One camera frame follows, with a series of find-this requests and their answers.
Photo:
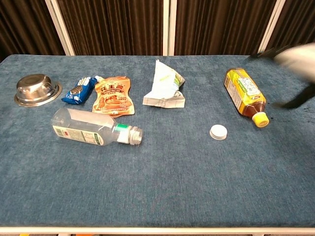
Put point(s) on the stainless steel bowl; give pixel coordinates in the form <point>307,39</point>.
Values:
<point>37,88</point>

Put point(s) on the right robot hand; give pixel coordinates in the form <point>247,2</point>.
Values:
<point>295,56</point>

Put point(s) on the white partition frame post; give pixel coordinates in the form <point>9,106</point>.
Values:
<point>59,27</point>
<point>270,27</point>
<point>169,24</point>

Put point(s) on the orange peanut butter pouch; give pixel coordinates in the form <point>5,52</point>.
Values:
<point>113,98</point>

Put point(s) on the dark brown pleated curtain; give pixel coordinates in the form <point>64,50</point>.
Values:
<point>24,24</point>
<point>110,24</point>
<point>297,22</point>
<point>221,24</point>

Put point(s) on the white ribbed bottle cap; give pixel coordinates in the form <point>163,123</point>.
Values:
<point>218,131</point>

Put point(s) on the blue fabric table cover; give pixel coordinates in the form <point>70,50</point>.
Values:
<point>157,172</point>

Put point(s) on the yellow tea bottle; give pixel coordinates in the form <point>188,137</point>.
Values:
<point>243,91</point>

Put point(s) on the clear plastic bottle green label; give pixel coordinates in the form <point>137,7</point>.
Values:
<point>81,123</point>

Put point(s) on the blue cookie packet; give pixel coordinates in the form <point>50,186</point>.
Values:
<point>77,92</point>

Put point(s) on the white table frame edge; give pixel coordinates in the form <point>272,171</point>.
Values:
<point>157,230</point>

